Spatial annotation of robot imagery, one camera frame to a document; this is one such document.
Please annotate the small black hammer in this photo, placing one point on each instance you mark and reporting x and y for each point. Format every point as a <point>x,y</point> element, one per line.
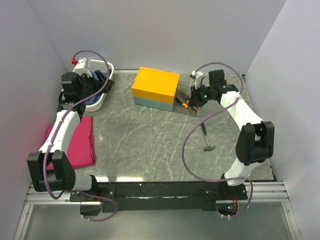
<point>208,147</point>

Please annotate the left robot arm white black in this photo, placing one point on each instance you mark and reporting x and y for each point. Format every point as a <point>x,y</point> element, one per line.
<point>50,168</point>

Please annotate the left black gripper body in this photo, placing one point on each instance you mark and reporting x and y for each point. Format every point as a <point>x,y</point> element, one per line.
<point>89,86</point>

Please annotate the aluminium rail frame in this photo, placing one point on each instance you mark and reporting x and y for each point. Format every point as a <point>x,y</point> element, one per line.
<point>268,217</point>

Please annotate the white plastic basket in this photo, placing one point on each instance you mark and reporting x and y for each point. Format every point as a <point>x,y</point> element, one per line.
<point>101,66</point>

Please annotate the blue cloth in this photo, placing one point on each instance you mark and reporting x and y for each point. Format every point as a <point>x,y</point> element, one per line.
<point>96,98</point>

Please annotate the orange grey drawer box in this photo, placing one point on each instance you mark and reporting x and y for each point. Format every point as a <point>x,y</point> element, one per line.
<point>155,88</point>

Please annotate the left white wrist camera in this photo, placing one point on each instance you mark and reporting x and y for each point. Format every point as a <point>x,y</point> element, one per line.
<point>83,67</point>

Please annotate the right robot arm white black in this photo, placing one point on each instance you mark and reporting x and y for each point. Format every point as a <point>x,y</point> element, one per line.
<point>255,143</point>

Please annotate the orange black pliers small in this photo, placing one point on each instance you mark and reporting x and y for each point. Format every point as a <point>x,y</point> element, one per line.
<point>181,103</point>

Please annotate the orange black long-nose pliers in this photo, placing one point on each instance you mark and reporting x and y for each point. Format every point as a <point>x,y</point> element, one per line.
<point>186,102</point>

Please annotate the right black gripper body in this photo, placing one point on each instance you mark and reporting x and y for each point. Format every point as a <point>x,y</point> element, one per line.
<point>204,93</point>

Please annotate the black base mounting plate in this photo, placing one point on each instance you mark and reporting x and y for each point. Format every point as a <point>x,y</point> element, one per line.
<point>107,197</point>

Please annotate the clear plastic drawer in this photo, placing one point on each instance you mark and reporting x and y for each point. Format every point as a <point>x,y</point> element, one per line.
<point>180,109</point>

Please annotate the pink folded cloth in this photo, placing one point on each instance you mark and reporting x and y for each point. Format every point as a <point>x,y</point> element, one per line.
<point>74,137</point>

